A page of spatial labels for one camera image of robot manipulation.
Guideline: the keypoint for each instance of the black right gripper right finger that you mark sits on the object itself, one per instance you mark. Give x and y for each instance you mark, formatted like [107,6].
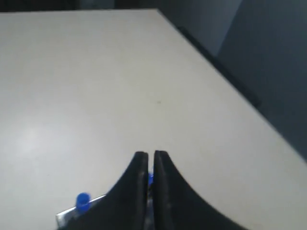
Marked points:
[177,206]

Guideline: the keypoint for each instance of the blue-capped tube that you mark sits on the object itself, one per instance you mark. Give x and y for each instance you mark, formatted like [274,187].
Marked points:
[82,202]
[150,190]

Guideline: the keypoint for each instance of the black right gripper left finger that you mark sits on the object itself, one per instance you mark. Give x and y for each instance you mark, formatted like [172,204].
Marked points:
[124,206]

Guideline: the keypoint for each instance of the stainless steel test tube rack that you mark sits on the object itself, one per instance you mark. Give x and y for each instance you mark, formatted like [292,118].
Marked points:
[65,216]

